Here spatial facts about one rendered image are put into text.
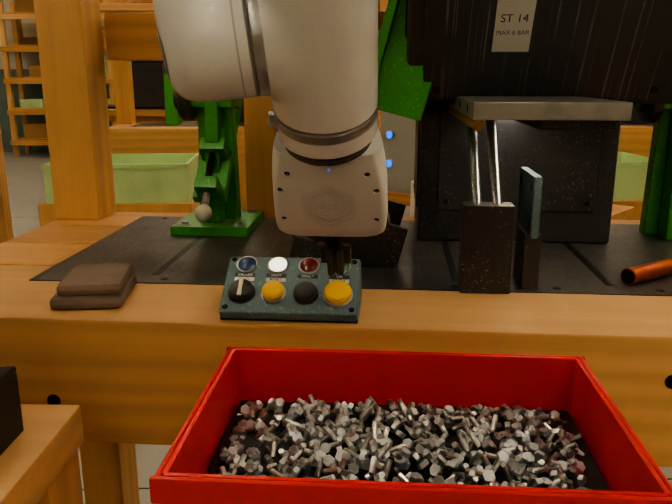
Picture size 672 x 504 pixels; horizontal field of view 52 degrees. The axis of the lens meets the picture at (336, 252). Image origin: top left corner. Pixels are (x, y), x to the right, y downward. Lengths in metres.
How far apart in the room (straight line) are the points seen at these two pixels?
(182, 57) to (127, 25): 0.98
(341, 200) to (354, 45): 0.16
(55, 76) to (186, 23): 0.95
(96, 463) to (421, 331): 1.05
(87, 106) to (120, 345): 0.71
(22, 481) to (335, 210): 0.33
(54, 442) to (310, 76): 0.39
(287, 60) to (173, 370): 0.41
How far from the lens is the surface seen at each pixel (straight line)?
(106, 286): 0.82
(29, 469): 0.63
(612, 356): 0.77
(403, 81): 0.92
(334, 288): 0.73
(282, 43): 0.48
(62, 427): 0.69
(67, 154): 1.44
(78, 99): 1.42
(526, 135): 1.10
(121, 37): 1.48
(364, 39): 0.50
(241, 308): 0.74
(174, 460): 0.47
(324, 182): 0.58
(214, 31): 0.49
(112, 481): 1.66
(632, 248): 1.15
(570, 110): 0.76
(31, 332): 0.83
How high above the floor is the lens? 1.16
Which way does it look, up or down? 14 degrees down
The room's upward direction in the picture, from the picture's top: straight up
